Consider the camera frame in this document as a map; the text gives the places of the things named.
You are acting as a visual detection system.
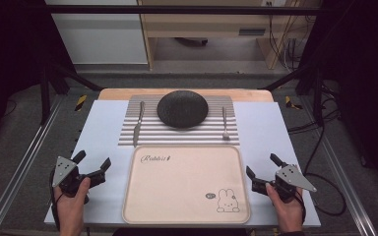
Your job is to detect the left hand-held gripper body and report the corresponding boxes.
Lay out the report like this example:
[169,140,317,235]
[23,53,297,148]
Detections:
[51,155,90,200]

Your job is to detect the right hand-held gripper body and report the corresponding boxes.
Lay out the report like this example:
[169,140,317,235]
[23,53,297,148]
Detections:
[265,164,318,204]

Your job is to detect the silver knife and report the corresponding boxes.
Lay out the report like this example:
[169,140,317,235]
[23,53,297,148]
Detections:
[132,100,147,148]

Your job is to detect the silver fork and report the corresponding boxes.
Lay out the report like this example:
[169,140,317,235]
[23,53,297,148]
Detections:
[220,105,231,142]

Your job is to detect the beige tray with rabbit print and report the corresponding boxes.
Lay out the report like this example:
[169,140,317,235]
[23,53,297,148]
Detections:
[121,144,252,226]

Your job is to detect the black textured plate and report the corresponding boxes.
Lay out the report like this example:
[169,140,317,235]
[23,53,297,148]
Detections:
[156,89,210,129]

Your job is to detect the person's left hand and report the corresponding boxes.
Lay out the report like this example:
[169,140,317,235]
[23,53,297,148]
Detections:
[52,176,92,228]

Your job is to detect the person's right hand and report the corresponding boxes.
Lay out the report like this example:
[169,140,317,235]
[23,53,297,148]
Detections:
[264,182,307,233]

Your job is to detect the yellow black floor tape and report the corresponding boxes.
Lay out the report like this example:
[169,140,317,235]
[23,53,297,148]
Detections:
[283,94,304,111]
[74,93,89,113]

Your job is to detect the wooden table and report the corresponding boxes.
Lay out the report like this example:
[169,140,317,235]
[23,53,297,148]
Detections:
[97,88,275,103]

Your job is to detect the striped grey placemat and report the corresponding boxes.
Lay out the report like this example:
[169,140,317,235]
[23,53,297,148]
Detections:
[117,94,241,148]

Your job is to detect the person's dark clothing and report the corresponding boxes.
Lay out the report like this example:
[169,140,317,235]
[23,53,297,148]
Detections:
[112,227,250,236]

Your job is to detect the black curtain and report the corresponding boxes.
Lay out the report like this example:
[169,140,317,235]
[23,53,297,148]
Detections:
[0,0,77,150]
[299,0,378,193]

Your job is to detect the white cabinet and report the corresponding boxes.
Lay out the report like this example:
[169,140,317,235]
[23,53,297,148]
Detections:
[44,0,150,66]

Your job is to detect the grey desk label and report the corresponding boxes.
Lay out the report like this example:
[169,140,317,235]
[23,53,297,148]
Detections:
[237,28,267,37]

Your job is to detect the dark chair base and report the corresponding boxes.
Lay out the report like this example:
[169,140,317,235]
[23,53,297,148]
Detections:
[173,36,210,47]

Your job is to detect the light wooden desk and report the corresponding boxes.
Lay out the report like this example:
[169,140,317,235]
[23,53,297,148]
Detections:
[137,0,321,71]

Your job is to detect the black floor cable bundle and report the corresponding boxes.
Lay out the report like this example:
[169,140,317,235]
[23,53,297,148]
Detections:
[286,83,343,136]

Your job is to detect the black floor cable loop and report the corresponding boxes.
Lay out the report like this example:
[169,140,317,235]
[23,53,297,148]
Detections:
[302,126,348,217]

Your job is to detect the aluminium floor rail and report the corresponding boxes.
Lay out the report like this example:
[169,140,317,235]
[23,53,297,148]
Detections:
[298,97,378,236]
[0,94,65,236]

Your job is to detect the black frame strut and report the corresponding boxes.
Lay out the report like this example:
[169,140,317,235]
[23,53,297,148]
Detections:
[39,61,104,126]
[259,63,327,128]

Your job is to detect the hanging desk cables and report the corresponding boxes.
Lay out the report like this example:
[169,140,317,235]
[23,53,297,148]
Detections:
[267,2,310,74]

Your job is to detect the black horizontal frame bar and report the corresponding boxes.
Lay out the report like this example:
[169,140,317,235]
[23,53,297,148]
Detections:
[44,4,330,16]

